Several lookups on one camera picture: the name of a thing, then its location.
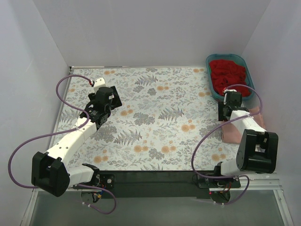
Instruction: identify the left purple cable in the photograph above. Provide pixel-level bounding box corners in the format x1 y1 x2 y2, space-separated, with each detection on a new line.
8 74 118 214

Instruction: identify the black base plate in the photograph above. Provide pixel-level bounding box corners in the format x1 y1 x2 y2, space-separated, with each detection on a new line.
95 170 240 199

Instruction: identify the floral table cloth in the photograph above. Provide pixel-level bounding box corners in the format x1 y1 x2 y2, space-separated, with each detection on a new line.
56 67 239 170

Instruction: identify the pink t shirt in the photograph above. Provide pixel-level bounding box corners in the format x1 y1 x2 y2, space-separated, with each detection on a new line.
222 107 266 144

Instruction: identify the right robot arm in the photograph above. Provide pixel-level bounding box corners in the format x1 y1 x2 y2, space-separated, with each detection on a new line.
213 89 278 187

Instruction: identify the red t shirt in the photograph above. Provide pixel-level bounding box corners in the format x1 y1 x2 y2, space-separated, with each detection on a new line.
209 59 247 101

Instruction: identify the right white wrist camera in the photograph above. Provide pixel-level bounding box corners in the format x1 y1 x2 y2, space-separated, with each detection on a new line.
223 89 237 105

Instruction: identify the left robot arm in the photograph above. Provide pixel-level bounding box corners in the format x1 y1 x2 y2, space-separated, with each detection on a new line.
31 86 122 197

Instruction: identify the teal plastic basket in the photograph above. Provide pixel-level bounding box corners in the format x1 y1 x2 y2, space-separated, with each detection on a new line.
206 54 254 101

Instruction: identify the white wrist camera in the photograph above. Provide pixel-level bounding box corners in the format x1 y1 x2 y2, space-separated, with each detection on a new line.
223 89 237 105
90 78 106 93

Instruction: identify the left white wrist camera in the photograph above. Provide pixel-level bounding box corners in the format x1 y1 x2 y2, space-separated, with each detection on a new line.
90 78 106 93

